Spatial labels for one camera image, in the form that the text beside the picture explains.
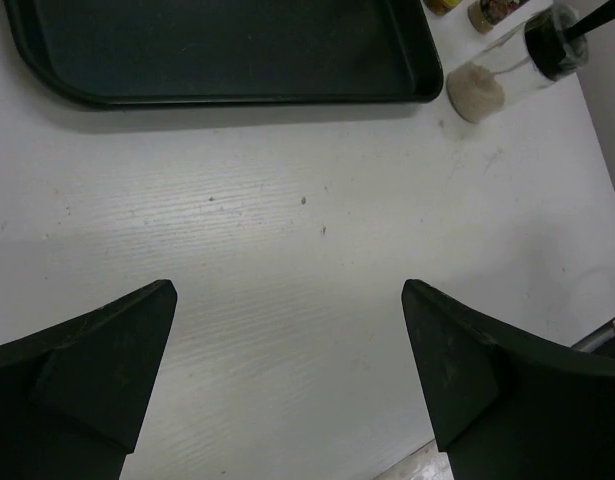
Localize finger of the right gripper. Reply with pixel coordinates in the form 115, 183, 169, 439
563, 0, 615, 38

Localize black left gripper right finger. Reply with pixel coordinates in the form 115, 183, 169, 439
401, 280, 615, 479

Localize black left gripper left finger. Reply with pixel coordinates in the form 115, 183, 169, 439
0, 280, 177, 479

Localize glass shaker with white powder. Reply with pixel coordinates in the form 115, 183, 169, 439
446, 2, 589, 124

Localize small spice jar black cap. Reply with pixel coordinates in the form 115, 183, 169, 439
467, 0, 523, 34

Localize small yellow label sauce bottle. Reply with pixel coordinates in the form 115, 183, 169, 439
424, 0, 462, 16

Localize black plastic tray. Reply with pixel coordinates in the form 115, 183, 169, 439
5, 1, 444, 110

